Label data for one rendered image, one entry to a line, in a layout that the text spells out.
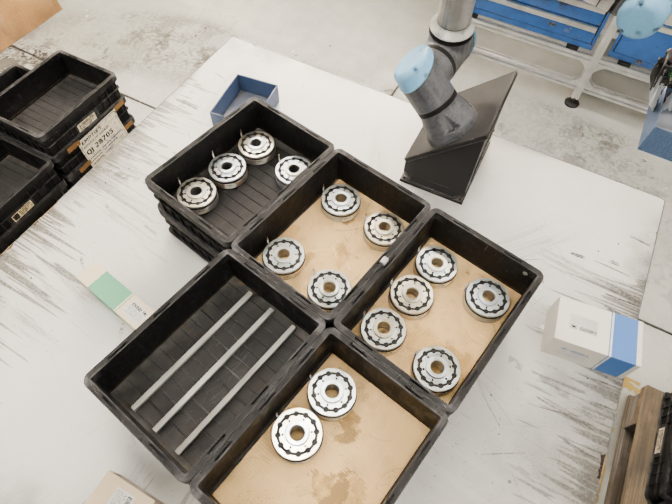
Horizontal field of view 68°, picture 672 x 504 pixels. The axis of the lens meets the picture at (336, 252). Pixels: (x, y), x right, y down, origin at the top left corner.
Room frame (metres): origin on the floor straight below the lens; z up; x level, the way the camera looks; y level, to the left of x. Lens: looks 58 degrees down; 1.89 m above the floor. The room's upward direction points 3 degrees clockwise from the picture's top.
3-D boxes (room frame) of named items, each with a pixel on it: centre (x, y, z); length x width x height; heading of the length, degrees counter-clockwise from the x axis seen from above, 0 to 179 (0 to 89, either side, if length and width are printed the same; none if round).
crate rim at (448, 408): (0.48, -0.23, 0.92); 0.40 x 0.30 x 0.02; 143
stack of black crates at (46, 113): (1.45, 1.10, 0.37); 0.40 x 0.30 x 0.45; 154
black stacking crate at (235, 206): (0.84, 0.25, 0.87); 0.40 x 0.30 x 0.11; 143
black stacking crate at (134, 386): (0.34, 0.25, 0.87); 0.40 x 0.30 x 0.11; 143
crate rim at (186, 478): (0.34, 0.25, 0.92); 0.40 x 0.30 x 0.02; 143
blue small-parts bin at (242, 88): (1.26, 0.32, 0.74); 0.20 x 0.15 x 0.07; 162
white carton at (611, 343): (0.49, -0.64, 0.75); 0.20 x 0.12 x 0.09; 71
